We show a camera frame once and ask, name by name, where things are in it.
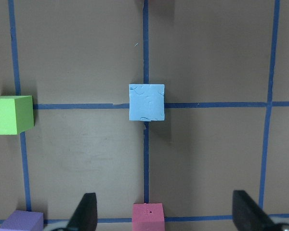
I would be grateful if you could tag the green foam block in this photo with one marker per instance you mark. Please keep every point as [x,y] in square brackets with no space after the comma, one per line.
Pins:
[16,114]

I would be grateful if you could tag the pink foam block near left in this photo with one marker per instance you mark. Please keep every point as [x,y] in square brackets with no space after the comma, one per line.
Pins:
[148,217]

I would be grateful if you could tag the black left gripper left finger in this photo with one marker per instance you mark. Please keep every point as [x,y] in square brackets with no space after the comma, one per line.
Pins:
[85,215]

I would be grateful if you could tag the light blue foam block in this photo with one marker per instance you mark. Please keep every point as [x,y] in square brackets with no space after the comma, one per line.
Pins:
[146,102]

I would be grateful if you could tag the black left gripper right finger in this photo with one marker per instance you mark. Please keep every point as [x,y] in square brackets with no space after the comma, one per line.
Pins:
[247,215]

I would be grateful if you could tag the purple foam block left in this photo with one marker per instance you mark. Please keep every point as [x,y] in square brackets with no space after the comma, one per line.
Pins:
[23,221]

